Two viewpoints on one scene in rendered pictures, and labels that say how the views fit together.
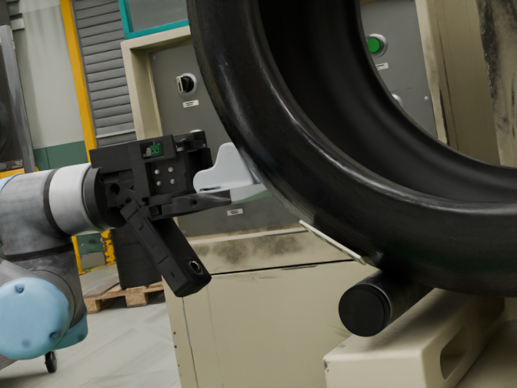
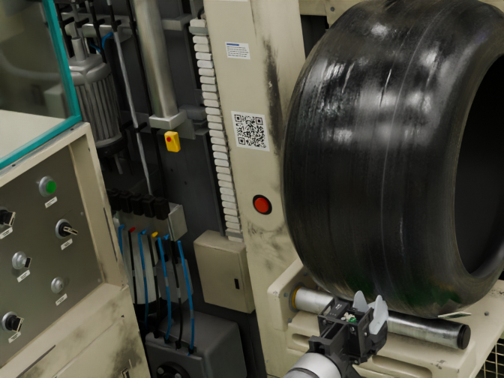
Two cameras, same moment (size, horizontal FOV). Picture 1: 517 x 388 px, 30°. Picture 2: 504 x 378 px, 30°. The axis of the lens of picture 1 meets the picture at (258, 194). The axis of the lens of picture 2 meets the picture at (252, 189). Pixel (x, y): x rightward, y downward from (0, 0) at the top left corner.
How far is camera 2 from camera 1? 1.78 m
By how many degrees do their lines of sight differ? 79
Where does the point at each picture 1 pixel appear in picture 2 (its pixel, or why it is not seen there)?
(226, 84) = (442, 264)
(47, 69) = not seen: outside the picture
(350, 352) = (458, 359)
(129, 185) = (342, 352)
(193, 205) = (383, 339)
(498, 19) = not seen: hidden behind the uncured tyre
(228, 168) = (379, 310)
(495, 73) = not seen: hidden behind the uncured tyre
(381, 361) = (469, 353)
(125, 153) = (343, 334)
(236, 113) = (444, 276)
